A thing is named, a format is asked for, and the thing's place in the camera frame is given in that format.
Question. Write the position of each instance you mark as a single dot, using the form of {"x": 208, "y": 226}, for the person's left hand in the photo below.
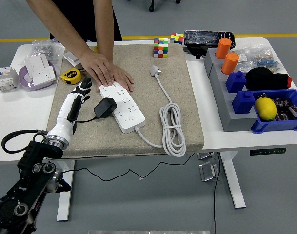
{"x": 125, "y": 79}

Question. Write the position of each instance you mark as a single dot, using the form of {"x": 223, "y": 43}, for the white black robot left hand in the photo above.
{"x": 64, "y": 117}

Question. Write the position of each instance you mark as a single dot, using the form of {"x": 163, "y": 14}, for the person's right hand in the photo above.
{"x": 99, "y": 69}

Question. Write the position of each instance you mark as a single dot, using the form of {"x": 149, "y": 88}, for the black power adapter plug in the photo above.
{"x": 105, "y": 107}

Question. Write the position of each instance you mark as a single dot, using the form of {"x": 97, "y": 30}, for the white power strip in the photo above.
{"x": 128, "y": 114}

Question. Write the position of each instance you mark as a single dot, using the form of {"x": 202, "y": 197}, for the person's right forearm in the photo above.
{"x": 60, "y": 24}

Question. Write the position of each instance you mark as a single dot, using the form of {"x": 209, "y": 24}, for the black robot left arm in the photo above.
{"x": 28, "y": 185}

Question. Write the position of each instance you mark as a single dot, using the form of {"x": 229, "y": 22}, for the person's left forearm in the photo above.
{"x": 105, "y": 29}

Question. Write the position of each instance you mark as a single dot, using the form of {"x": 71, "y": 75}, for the yellow tape measure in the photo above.
{"x": 71, "y": 76}

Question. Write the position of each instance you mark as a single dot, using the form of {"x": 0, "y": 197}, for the beige fabric mat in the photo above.
{"x": 102, "y": 141}

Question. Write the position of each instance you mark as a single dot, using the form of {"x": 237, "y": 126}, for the colourful puzzle cube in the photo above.
{"x": 160, "y": 48}
{"x": 176, "y": 39}

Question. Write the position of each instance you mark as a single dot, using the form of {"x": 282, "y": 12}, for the white socket panel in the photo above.
{"x": 42, "y": 75}

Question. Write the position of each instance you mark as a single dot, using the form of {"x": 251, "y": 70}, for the purple bowl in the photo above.
{"x": 25, "y": 84}

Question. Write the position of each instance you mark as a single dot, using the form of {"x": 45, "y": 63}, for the person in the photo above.
{"x": 80, "y": 17}

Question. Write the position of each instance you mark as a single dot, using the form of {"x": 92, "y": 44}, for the clear bag of metal parts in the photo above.
{"x": 42, "y": 48}

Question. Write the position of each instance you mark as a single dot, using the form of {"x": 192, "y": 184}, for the white plastic panel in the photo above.
{"x": 37, "y": 62}

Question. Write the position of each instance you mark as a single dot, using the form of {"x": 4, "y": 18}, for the white circuit breaker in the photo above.
{"x": 3, "y": 80}

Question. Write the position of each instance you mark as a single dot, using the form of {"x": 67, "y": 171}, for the black wrapped box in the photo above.
{"x": 202, "y": 39}

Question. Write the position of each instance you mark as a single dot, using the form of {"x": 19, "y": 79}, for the white table leg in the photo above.
{"x": 64, "y": 204}
{"x": 232, "y": 178}

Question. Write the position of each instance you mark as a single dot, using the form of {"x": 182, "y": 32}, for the grey peg base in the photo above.
{"x": 223, "y": 97}

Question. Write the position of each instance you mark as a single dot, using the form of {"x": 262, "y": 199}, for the orange cylinder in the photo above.
{"x": 223, "y": 48}
{"x": 230, "y": 64}

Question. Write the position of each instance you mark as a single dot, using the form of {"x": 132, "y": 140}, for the blue plastic block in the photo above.
{"x": 243, "y": 102}
{"x": 236, "y": 82}

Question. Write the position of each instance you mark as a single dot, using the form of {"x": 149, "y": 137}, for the clear bag of white parts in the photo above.
{"x": 243, "y": 59}

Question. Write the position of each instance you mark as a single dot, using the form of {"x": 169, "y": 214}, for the black fabric bundle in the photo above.
{"x": 265, "y": 79}

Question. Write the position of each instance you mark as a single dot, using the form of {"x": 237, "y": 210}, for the clear bag of blue parts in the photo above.
{"x": 265, "y": 59}

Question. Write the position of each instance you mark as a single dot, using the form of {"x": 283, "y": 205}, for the yellow lemon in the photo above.
{"x": 265, "y": 109}

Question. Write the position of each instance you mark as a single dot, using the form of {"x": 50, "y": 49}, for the blue plastic bin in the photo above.
{"x": 277, "y": 126}

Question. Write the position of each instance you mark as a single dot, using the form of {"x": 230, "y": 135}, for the black table control panel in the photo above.
{"x": 267, "y": 151}

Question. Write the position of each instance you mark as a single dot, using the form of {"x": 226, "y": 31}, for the dark capacitor pile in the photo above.
{"x": 288, "y": 108}

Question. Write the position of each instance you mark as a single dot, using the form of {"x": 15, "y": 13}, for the white wall switch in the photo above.
{"x": 70, "y": 57}

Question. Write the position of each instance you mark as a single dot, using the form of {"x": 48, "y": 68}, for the small metal bracket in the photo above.
{"x": 205, "y": 156}

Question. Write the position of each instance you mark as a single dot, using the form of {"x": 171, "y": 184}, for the large metal bracket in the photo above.
{"x": 208, "y": 170}

